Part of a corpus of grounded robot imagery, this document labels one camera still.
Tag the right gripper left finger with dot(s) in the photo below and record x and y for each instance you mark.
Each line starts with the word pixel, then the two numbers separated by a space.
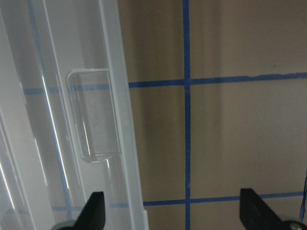
pixel 93 215

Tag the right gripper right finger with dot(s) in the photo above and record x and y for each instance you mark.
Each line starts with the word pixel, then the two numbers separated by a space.
pixel 255 214

